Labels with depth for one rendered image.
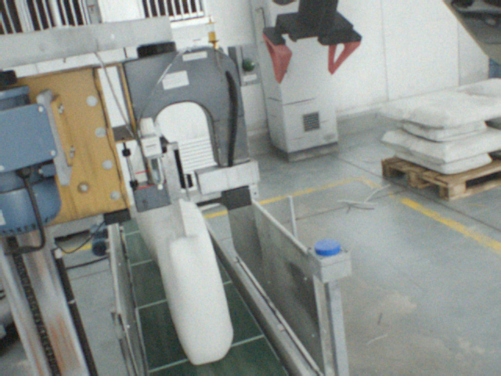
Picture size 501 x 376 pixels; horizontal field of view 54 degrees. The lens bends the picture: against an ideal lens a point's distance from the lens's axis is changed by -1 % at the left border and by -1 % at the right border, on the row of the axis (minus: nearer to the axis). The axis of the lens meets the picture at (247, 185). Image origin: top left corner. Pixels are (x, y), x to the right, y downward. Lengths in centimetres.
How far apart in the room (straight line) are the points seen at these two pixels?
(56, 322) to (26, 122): 61
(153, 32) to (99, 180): 34
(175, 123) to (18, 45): 304
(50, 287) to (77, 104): 44
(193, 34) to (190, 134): 75
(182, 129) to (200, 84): 281
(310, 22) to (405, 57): 543
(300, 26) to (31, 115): 44
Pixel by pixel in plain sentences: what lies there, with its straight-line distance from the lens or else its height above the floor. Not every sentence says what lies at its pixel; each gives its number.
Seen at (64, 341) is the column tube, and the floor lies 71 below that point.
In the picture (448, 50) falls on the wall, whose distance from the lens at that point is 651.
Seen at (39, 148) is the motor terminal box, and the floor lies 124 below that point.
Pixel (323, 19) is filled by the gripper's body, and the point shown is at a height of 136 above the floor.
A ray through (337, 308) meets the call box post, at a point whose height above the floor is 69.
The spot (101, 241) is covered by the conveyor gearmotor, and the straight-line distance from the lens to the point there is 281.
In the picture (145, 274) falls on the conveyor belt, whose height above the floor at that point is 38.
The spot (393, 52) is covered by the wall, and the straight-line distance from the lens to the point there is 607.
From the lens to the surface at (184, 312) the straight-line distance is 154.
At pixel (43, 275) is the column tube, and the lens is 126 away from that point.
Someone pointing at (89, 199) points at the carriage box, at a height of 106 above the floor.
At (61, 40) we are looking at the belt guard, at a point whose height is 140.
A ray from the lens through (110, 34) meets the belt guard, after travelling 103.
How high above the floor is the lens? 137
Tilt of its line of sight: 18 degrees down
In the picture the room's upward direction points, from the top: 9 degrees counter-clockwise
